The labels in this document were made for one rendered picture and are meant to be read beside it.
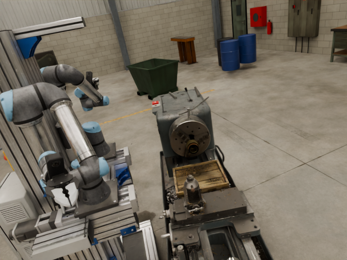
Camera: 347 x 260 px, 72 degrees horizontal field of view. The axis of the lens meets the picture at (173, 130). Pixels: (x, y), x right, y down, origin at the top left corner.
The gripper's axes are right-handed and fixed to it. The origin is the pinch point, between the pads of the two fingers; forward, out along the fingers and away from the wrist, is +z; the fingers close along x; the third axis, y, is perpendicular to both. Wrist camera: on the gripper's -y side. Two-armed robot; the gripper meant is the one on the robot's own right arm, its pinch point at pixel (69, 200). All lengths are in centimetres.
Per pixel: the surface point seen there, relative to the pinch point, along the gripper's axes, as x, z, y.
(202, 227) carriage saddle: -62, -20, 61
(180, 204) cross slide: -59, -35, 54
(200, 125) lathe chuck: -105, -70, 26
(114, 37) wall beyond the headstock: -426, -1016, -41
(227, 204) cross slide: -78, -16, 51
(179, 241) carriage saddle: -47, -20, 62
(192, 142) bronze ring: -92, -65, 34
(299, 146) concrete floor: -307, -95, 118
